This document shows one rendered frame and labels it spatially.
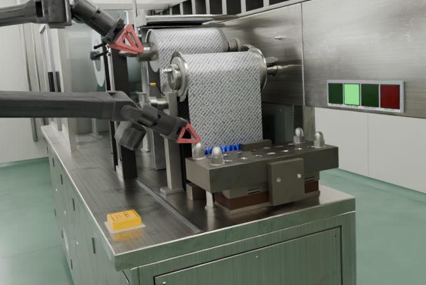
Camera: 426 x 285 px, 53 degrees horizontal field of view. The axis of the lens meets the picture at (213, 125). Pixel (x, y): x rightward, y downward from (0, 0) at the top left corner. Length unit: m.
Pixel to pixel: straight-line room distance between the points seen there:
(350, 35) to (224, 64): 0.36
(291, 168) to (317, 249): 0.23
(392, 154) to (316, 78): 3.11
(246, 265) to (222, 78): 0.52
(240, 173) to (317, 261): 0.33
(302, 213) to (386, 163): 3.27
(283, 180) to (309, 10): 0.48
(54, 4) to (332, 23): 0.71
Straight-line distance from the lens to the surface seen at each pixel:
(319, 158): 1.22
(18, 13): 1.27
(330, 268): 1.27
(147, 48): 1.47
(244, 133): 1.30
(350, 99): 1.14
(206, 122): 1.24
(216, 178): 1.06
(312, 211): 1.16
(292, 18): 1.33
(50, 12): 1.17
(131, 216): 1.10
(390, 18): 1.05
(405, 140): 4.19
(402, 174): 4.28
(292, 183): 1.15
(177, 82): 1.23
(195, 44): 1.48
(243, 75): 1.29
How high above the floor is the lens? 1.29
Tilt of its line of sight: 8 degrees down
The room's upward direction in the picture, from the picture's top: 4 degrees counter-clockwise
